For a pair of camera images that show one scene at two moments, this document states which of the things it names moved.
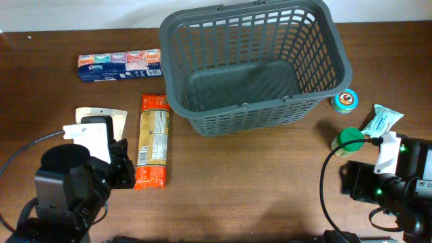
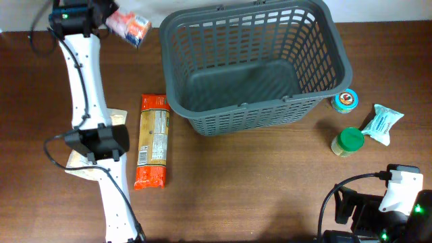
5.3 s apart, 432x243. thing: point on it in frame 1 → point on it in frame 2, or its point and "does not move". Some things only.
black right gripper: [355, 176] → [366, 206]
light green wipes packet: [384, 120] does not move
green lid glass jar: [345, 136] does not move
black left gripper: [119, 158] → [114, 7]
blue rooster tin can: [345, 102] does not move
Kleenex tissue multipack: [119, 65] → [129, 25]
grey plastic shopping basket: [237, 67] does not move
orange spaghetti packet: [153, 142] does not move
